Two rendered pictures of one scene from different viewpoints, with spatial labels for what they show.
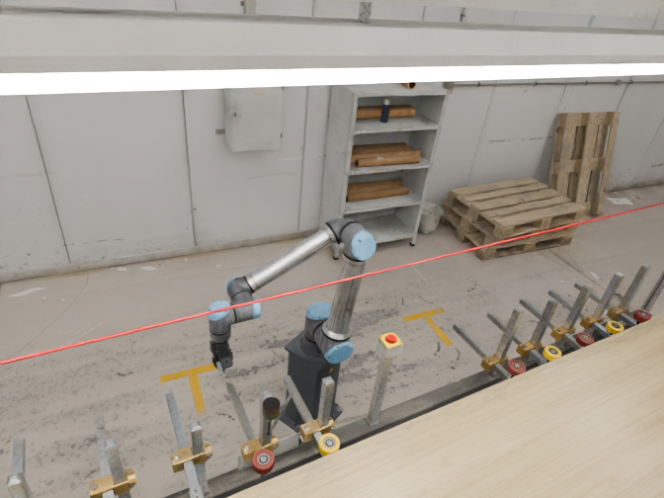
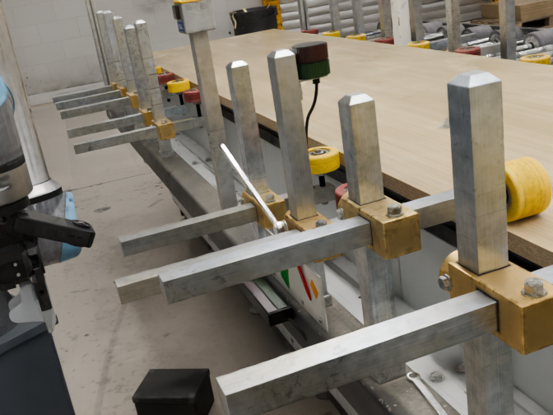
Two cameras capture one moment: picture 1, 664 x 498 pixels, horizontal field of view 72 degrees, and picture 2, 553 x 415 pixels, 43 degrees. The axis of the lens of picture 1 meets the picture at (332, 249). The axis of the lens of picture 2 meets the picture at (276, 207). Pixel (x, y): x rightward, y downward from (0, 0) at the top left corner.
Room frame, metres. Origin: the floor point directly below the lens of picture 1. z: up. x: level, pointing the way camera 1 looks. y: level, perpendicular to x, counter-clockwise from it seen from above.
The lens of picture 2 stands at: (0.85, 1.25, 1.29)
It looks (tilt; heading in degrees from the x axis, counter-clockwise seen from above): 20 degrees down; 283
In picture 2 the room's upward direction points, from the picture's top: 9 degrees counter-clockwise
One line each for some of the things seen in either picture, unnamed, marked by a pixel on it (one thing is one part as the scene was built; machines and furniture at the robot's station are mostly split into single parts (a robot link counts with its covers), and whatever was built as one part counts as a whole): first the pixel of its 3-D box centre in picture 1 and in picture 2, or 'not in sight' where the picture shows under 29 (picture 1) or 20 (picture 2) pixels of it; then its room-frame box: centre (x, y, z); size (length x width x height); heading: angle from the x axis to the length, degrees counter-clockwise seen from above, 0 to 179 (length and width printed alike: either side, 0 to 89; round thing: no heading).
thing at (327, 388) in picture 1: (323, 419); (255, 180); (1.19, -0.04, 0.87); 0.04 x 0.04 x 0.48; 31
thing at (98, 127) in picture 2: (517, 339); (129, 120); (1.87, -1.05, 0.80); 0.44 x 0.03 x 0.04; 31
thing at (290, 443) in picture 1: (269, 451); (293, 276); (1.10, 0.16, 0.75); 0.26 x 0.01 x 0.10; 121
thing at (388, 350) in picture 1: (388, 346); (194, 16); (1.32, -0.27, 1.18); 0.07 x 0.07 x 0.08; 31
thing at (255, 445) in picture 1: (259, 447); (312, 231); (1.05, 0.19, 0.85); 0.14 x 0.06 x 0.05; 121
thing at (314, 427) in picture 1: (317, 428); (262, 206); (1.18, -0.03, 0.82); 0.14 x 0.06 x 0.05; 121
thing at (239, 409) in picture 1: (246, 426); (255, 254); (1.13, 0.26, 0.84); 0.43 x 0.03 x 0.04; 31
